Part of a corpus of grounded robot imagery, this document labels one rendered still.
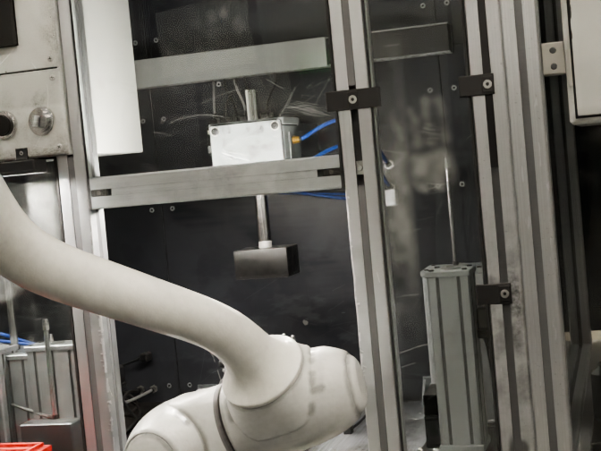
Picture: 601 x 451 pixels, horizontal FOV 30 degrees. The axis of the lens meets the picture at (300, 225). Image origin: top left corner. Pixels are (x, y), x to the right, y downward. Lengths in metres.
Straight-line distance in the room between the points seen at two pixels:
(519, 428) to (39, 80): 0.81
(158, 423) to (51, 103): 0.52
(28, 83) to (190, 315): 0.55
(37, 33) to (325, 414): 0.70
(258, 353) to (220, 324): 0.06
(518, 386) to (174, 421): 0.45
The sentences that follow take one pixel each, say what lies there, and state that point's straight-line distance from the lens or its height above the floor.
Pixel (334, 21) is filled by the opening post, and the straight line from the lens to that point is 1.49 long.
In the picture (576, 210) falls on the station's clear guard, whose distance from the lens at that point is 1.46.
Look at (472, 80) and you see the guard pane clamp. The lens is 1.45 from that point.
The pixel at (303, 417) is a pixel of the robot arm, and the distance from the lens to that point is 1.27.
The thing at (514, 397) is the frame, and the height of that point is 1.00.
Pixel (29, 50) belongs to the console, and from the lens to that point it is 1.64.
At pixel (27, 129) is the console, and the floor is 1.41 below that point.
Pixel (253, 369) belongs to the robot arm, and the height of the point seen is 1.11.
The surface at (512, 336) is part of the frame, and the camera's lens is 1.46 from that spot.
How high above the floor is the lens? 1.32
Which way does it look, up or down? 3 degrees down
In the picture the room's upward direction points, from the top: 5 degrees counter-clockwise
